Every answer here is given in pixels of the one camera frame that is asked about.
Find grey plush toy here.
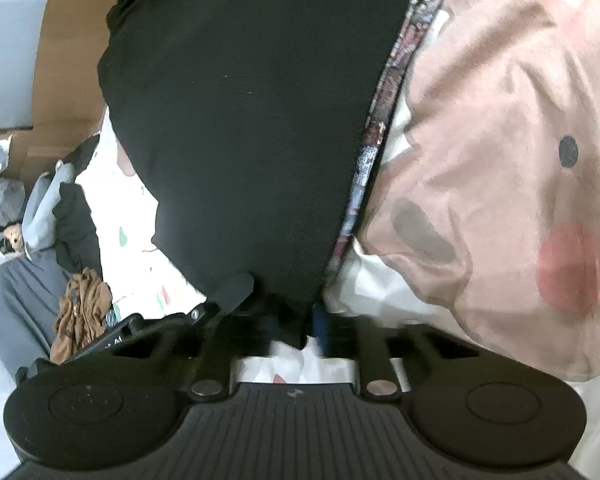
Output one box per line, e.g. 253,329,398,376
0,160,76,258

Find black knit sweater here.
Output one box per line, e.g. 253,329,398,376
98,0,410,307

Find floral patterned cloth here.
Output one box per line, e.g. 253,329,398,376
325,0,443,282

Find grey garment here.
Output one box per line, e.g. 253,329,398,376
0,248,70,376

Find black crumpled garment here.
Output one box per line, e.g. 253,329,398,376
52,134,104,276

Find white cartoon print bedsheet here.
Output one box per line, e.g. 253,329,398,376
78,0,600,479

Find brown cardboard sheet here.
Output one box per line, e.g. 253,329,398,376
0,0,117,182

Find brown crumpled garment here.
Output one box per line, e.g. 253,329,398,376
50,268,112,364

